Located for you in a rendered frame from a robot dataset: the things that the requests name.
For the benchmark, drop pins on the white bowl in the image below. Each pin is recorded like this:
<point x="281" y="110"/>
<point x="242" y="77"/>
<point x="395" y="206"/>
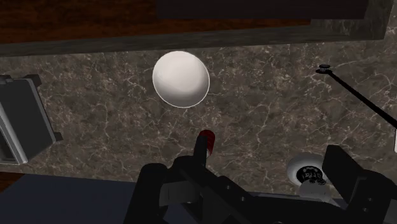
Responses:
<point x="181" y="79"/>

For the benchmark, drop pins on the white cup with black print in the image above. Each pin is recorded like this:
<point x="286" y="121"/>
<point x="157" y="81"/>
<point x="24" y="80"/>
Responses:
<point x="294" y="167"/>

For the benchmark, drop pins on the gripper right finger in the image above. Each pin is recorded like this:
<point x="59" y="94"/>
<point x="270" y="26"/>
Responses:
<point x="347" y="173"/>

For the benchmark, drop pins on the red cylindrical container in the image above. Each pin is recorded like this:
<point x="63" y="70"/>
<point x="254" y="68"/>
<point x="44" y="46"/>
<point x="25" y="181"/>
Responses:
<point x="211" y="139"/>

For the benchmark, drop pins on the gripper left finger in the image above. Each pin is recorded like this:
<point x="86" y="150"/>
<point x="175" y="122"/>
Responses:
<point x="186" y="180"/>

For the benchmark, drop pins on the grey boxy appliance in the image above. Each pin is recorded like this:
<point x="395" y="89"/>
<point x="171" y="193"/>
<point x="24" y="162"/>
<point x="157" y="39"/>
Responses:
<point x="24" y="114"/>

